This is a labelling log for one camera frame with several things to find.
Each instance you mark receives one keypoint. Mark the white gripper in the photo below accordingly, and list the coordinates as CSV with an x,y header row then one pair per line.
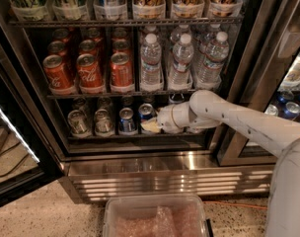
x,y
165,117

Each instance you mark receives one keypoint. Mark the blue pepsi can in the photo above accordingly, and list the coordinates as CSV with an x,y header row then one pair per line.
x,y
126,120
146,112

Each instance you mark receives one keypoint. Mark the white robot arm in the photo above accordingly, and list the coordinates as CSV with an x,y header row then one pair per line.
x,y
278,136

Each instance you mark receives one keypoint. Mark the front right coca-cola can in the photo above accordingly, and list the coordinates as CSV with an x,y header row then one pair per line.
x,y
121,69

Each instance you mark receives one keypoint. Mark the coca-cola can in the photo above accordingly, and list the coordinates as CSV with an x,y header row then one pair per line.
x,y
121,69
89,71
57,72

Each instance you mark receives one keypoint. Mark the front middle coca-cola can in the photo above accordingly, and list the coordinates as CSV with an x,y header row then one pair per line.
x,y
89,71

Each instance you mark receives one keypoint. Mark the front left silver can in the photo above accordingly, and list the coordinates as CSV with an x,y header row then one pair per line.
x,y
78,123

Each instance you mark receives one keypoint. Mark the stainless steel fridge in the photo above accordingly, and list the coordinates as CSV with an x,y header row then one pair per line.
x,y
94,169

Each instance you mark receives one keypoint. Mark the front left coca-cola can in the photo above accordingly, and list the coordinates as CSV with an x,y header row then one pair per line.
x,y
57,72

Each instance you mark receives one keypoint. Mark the closed right fridge door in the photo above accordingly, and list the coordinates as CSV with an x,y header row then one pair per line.
x,y
270,50

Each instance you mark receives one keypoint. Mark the open glass fridge door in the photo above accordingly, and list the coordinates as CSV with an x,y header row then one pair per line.
x,y
26,163

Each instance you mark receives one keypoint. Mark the front left water bottle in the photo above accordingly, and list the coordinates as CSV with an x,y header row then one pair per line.
x,y
151,53

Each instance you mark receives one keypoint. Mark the water bottle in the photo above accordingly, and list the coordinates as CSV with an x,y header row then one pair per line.
x,y
151,53
182,56
214,58

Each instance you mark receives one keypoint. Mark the front right water bottle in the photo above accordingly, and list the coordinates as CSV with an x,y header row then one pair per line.
x,y
214,58

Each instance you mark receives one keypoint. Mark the front middle water bottle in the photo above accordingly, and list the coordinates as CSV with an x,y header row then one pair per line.
x,y
182,56

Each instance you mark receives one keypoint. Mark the clear plastic bin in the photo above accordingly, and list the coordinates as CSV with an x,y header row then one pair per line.
x,y
145,206

